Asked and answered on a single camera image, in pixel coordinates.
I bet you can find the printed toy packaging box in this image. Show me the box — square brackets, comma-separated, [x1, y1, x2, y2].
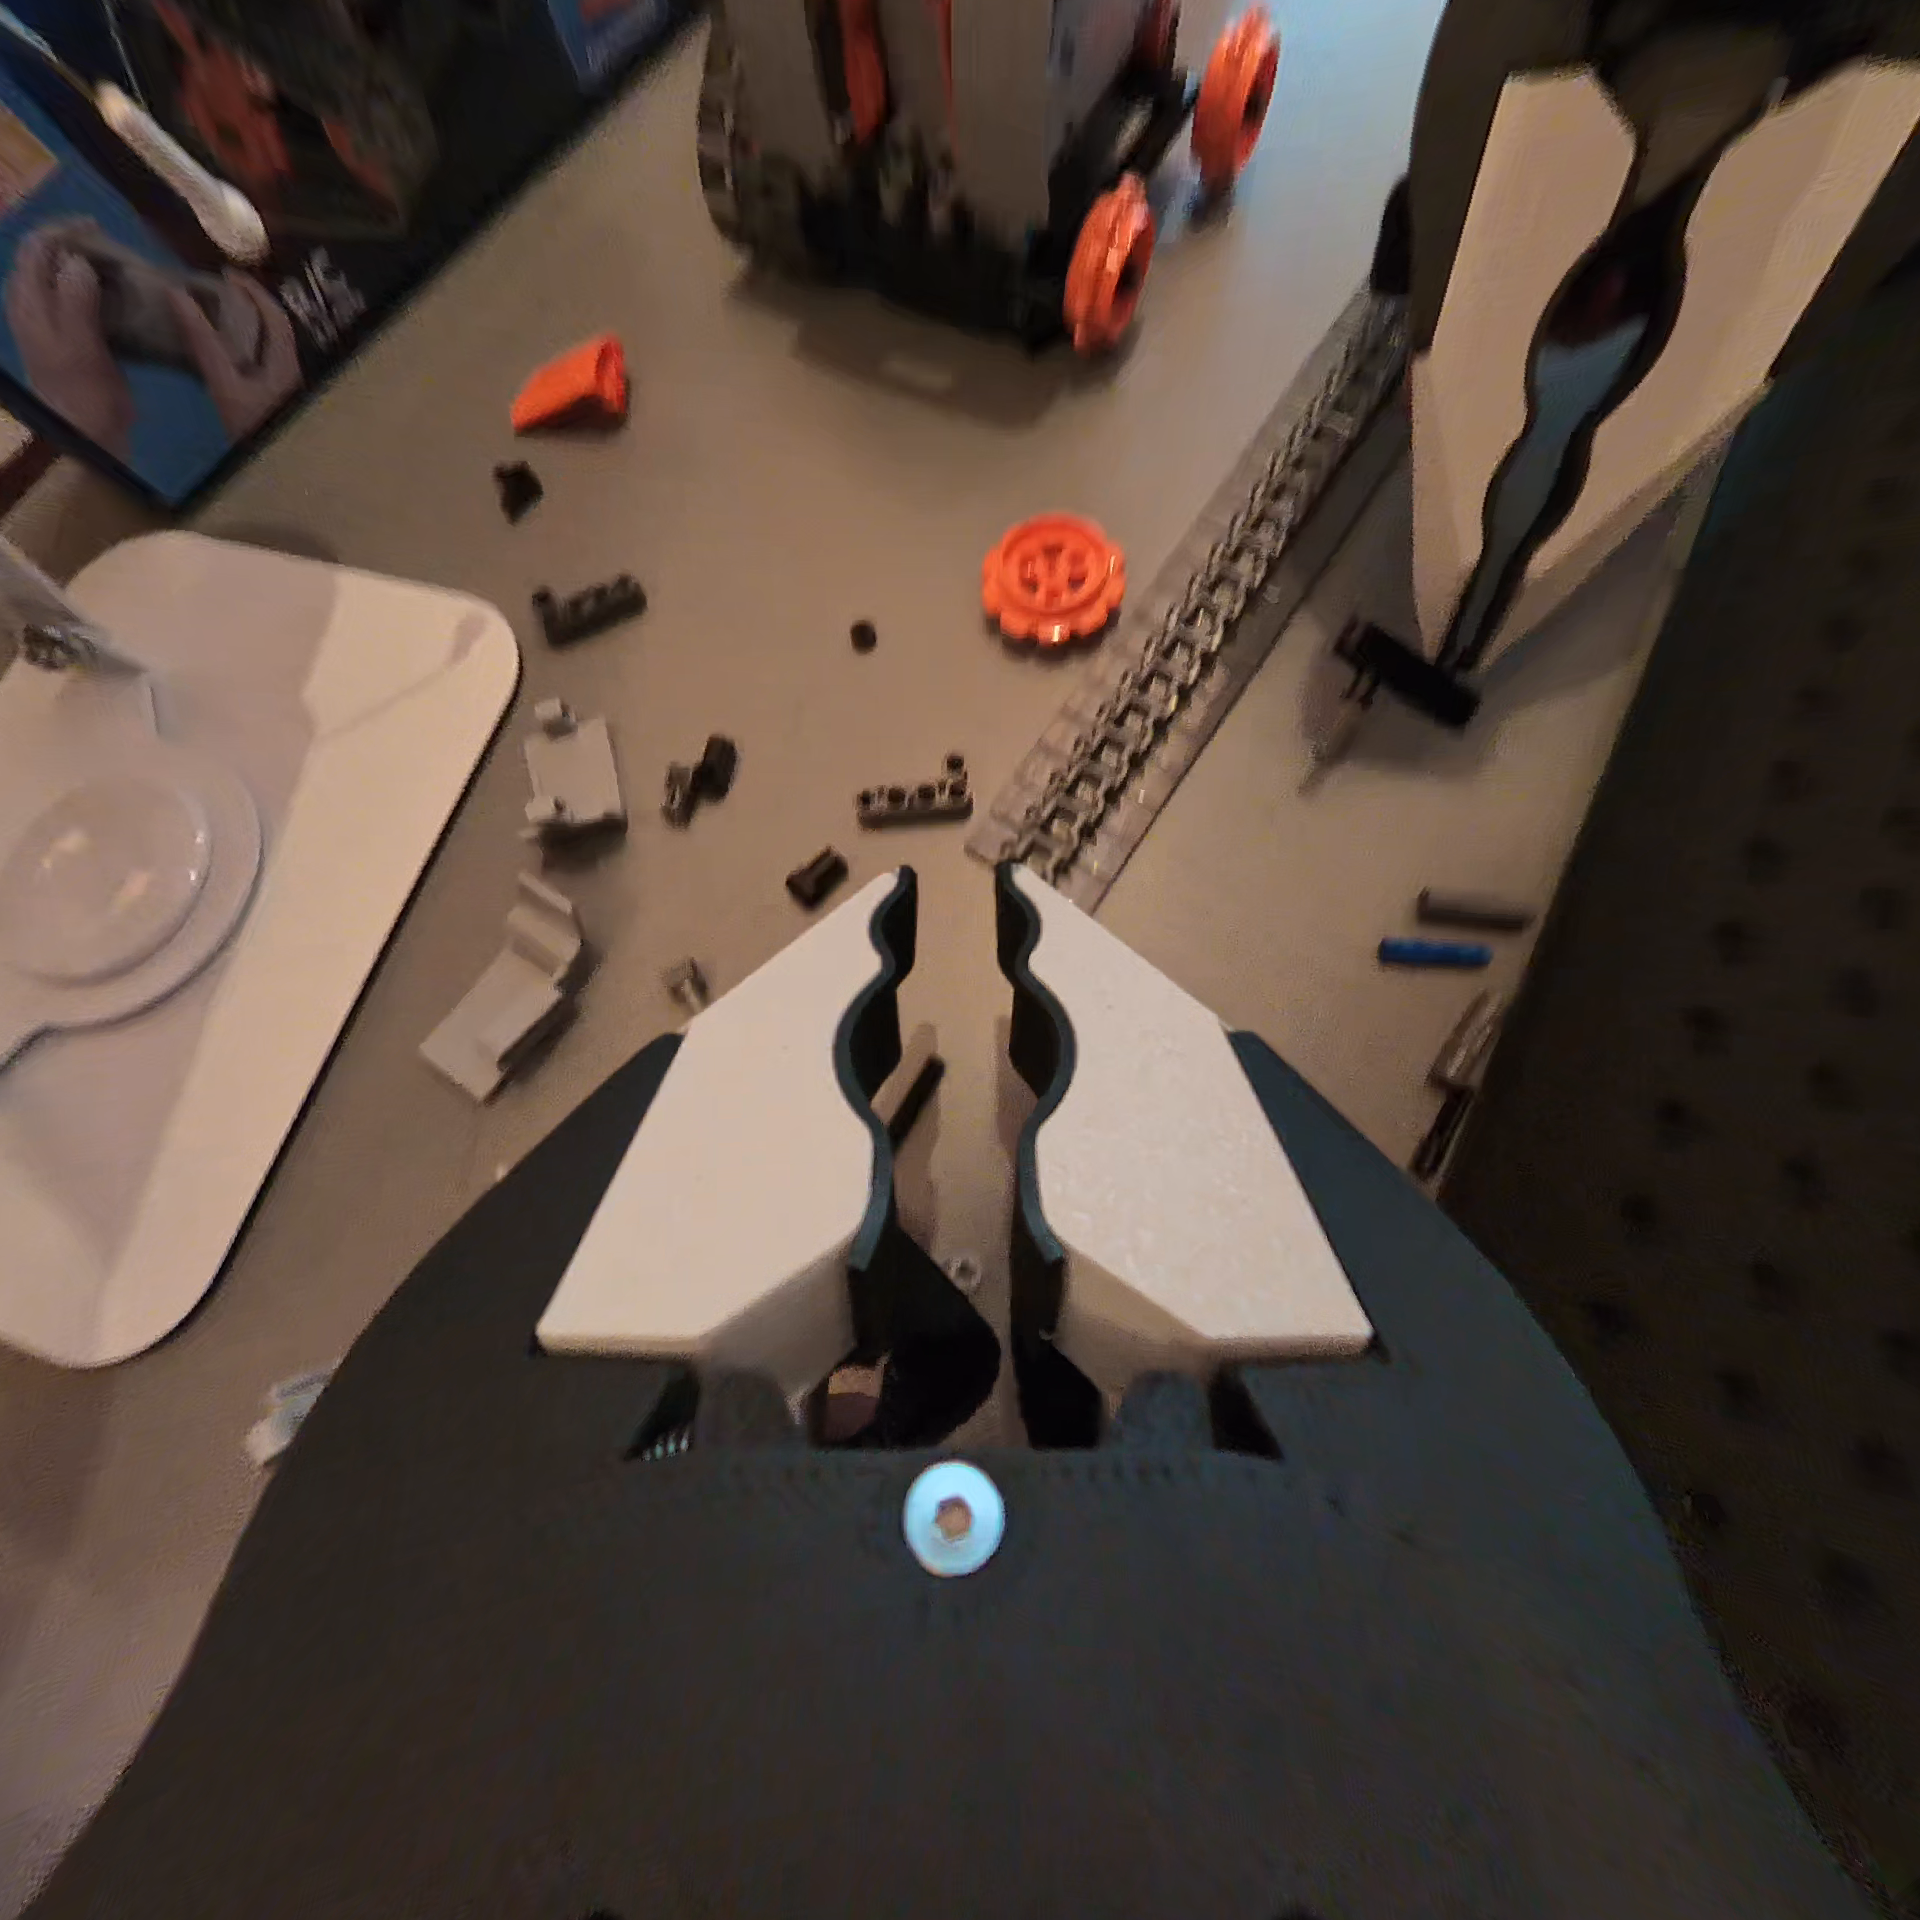
[0, 0, 706, 512]

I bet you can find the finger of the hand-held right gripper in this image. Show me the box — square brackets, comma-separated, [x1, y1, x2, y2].
[1457, 57, 1920, 675]
[1407, 64, 1640, 649]

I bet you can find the grey toy track chain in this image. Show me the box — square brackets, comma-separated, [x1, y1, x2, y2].
[967, 293, 1418, 916]

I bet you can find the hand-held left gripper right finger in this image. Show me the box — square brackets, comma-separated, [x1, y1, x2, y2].
[991, 862, 1375, 1404]

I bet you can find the dark grey long bent liftarm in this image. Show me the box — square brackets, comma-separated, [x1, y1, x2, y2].
[854, 753, 974, 830]

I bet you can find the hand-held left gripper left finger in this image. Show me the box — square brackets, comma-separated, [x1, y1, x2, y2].
[534, 865, 921, 1373]

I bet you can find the toy vehicle with orange wheels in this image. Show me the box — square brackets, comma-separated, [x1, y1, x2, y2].
[696, 0, 1285, 356]

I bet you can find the orange curved toy piece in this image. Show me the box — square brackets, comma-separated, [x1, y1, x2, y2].
[509, 334, 632, 436]

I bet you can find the dark grey short bent liftarm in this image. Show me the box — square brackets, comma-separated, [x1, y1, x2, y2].
[532, 574, 649, 649]

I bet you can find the dark studded panel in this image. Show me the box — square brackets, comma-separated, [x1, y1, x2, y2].
[1440, 270, 1920, 1920]

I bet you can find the light grey holed curved panel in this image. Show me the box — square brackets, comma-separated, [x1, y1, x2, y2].
[420, 873, 593, 1104]

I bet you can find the small clear plastic bag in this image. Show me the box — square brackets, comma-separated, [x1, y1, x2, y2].
[245, 1367, 337, 1469]

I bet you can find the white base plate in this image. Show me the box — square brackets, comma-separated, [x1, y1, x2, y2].
[0, 532, 520, 1369]

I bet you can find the orange gear-edged wheel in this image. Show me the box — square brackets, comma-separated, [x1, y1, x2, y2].
[983, 512, 1129, 647]

